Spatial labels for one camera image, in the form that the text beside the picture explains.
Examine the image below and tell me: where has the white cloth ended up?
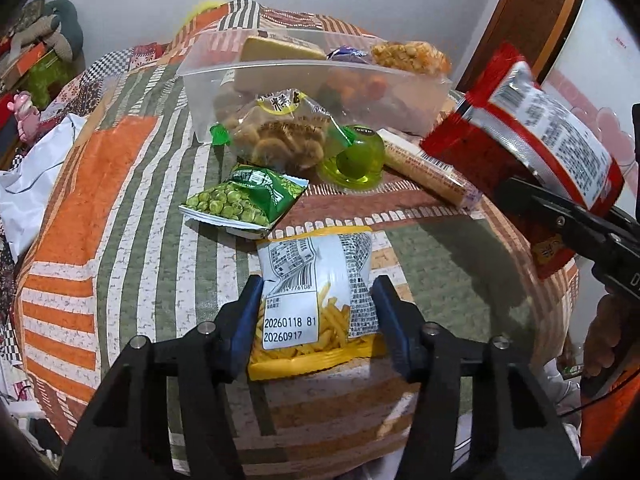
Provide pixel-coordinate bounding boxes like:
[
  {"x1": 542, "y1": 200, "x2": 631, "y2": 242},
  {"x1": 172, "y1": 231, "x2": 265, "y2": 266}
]
[{"x1": 0, "y1": 112, "x2": 91, "y2": 261}]

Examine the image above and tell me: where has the clear bag of orange crackers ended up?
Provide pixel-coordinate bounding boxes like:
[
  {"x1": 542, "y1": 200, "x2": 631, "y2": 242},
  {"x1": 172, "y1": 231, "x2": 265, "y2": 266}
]
[{"x1": 369, "y1": 40, "x2": 451, "y2": 76}]

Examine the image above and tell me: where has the white wardrobe door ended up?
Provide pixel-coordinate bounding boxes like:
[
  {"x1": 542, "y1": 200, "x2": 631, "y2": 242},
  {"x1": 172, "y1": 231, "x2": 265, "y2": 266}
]
[{"x1": 542, "y1": 0, "x2": 640, "y2": 171}]

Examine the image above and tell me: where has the yellow fries snack packet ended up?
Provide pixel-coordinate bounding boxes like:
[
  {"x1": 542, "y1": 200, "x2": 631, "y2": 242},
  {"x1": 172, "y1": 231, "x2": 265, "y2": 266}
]
[{"x1": 248, "y1": 227, "x2": 388, "y2": 382}]

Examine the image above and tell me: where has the green jelly cup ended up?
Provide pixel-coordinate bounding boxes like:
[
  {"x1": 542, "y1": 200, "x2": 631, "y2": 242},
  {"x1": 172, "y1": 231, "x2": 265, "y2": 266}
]
[{"x1": 316, "y1": 124, "x2": 386, "y2": 193}]

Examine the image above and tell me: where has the long biscuit pack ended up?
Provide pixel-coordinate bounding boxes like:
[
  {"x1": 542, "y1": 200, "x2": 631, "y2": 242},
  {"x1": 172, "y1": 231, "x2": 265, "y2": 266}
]
[{"x1": 376, "y1": 129, "x2": 483, "y2": 209}]

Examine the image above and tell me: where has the pink plush toy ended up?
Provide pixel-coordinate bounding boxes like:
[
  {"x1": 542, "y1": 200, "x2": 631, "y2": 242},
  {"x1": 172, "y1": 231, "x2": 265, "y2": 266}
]
[{"x1": 11, "y1": 91, "x2": 41, "y2": 141}]

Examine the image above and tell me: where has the clear plastic container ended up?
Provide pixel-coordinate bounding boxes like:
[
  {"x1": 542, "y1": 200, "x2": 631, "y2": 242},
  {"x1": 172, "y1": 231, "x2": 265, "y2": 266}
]
[{"x1": 179, "y1": 27, "x2": 453, "y2": 143}]

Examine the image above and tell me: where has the blue snack packet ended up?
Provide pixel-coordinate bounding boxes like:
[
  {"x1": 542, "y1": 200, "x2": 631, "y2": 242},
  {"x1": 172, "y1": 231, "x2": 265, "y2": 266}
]
[{"x1": 326, "y1": 46, "x2": 373, "y2": 65}]

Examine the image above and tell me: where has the teal cushion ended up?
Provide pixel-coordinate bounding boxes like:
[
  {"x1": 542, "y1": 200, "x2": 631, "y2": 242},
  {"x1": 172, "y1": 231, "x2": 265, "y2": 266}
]
[{"x1": 50, "y1": 0, "x2": 86, "y2": 53}]

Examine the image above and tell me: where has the grey plush toy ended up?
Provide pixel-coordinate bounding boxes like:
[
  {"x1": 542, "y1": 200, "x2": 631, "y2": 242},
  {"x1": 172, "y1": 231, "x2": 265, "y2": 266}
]
[{"x1": 10, "y1": 0, "x2": 76, "y2": 61}]

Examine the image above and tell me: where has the green pea snack packet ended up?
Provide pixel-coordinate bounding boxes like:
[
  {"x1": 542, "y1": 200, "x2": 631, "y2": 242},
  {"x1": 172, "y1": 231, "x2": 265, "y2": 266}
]
[{"x1": 179, "y1": 165, "x2": 310, "y2": 240}]

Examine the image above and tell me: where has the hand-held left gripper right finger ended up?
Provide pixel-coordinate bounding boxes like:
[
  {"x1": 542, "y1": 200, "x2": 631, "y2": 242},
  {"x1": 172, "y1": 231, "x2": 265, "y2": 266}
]
[{"x1": 371, "y1": 274, "x2": 585, "y2": 480}]

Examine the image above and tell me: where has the striped patchwork quilt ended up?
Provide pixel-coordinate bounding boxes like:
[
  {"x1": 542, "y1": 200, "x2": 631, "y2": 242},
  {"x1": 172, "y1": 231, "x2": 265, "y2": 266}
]
[{"x1": 15, "y1": 0, "x2": 581, "y2": 480}]

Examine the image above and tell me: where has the checkered patchwork blanket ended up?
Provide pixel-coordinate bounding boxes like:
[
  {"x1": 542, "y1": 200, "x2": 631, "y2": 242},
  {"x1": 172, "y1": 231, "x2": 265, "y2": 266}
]
[{"x1": 40, "y1": 45, "x2": 171, "y2": 126}]

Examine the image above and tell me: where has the clear bag of cookies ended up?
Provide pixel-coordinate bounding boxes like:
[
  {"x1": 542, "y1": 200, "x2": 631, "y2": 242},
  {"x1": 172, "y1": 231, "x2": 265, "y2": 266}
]
[{"x1": 209, "y1": 91, "x2": 356, "y2": 173}]

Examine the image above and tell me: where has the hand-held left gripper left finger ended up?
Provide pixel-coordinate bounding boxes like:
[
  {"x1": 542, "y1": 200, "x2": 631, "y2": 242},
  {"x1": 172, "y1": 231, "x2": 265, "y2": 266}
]
[{"x1": 59, "y1": 274, "x2": 265, "y2": 480}]

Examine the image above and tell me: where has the red snack packet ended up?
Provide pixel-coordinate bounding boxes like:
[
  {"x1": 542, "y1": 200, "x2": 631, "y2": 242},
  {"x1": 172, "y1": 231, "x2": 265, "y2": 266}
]
[{"x1": 420, "y1": 42, "x2": 626, "y2": 281}]

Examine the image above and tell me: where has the orange box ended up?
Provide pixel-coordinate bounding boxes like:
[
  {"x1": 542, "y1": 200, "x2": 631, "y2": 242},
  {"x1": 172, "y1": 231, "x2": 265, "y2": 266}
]
[{"x1": 2, "y1": 42, "x2": 51, "y2": 88}]

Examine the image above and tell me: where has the person's right hand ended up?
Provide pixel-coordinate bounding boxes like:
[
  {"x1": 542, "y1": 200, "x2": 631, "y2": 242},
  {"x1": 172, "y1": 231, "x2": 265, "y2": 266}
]
[{"x1": 582, "y1": 292, "x2": 633, "y2": 378}]

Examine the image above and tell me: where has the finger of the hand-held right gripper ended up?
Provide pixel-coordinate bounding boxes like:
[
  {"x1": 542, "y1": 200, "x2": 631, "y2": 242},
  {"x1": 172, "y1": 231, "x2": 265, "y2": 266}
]
[{"x1": 494, "y1": 175, "x2": 616, "y2": 262}]

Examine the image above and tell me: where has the tan biscuit pack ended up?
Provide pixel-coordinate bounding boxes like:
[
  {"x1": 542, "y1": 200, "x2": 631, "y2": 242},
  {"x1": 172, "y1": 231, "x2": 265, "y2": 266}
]
[{"x1": 239, "y1": 35, "x2": 328, "y2": 63}]

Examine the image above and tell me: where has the wooden wardrobe frame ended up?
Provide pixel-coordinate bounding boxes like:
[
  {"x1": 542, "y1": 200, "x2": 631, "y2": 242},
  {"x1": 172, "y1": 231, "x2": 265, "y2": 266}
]
[{"x1": 457, "y1": 0, "x2": 591, "y2": 93}]

